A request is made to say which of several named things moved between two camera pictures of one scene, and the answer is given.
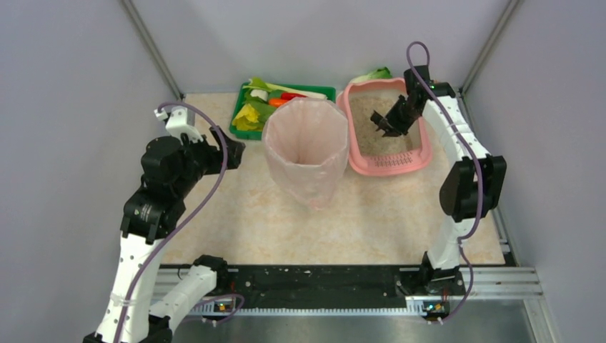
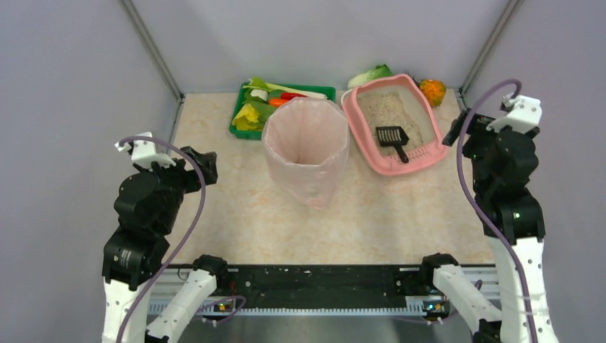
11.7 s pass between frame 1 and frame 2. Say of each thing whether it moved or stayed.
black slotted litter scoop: moved
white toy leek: stayed
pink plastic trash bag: stayed
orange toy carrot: stayed
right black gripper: moved
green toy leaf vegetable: stayed
